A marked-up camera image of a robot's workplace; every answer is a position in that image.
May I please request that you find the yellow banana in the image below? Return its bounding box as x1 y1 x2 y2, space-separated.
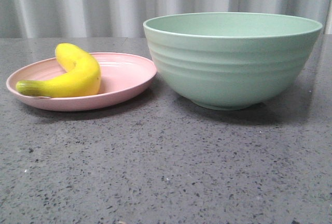
16 43 101 97

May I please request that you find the pink plate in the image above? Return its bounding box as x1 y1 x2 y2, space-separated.
6 52 157 111

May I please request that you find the green ribbed bowl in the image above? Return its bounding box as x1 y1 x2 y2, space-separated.
143 12 322 110

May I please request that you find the white curtain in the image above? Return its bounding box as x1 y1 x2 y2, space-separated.
1 0 331 38

